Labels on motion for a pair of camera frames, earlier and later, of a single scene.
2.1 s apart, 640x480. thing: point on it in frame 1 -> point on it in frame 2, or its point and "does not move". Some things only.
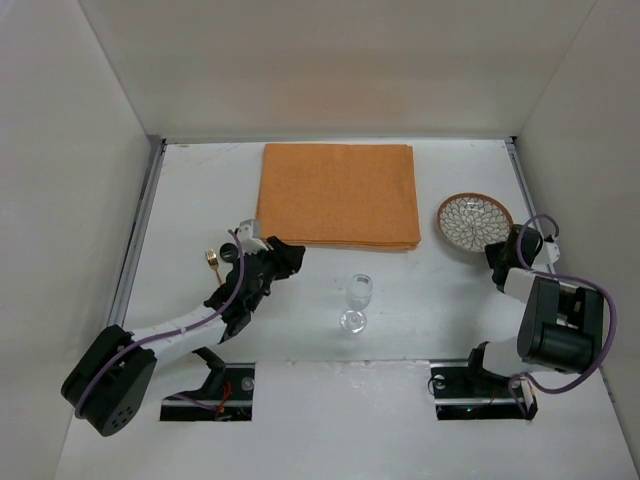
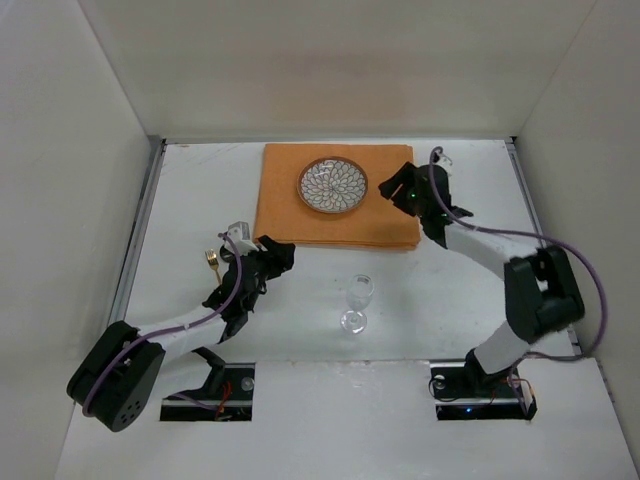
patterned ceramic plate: (472, 222) -> (332, 184)
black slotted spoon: (229, 252) does not move
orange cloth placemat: (340, 196) does not move
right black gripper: (500, 261) -> (401, 183)
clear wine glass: (360, 288) does not move
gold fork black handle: (213, 263) does not move
